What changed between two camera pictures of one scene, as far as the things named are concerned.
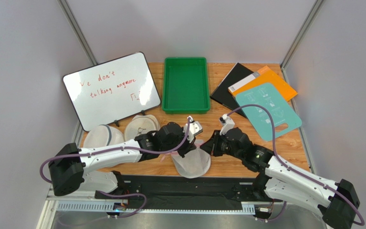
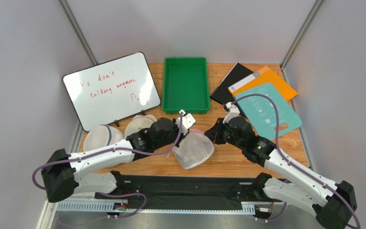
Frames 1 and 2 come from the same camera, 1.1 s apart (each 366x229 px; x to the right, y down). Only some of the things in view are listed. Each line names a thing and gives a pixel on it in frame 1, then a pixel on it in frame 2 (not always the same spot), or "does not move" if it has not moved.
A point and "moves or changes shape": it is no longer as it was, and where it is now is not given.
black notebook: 222,94 does not move
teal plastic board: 267,96 does not move
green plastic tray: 185,88 does not move
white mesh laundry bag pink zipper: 195,164 moves or changes shape
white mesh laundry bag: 139,125 does not move
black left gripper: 188,147 → 181,136
